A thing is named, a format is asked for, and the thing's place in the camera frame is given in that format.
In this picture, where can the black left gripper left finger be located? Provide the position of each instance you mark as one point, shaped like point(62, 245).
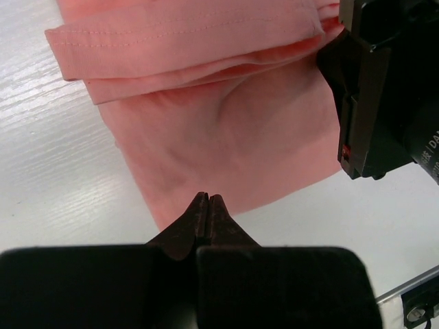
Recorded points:
point(178, 239)

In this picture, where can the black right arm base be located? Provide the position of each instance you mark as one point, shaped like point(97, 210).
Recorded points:
point(420, 305)

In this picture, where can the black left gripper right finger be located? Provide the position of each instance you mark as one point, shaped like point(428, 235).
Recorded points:
point(221, 229)

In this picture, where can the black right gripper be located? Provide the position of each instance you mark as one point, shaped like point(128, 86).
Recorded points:
point(383, 73)

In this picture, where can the pink t shirt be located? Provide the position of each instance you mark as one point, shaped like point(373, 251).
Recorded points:
point(222, 97)

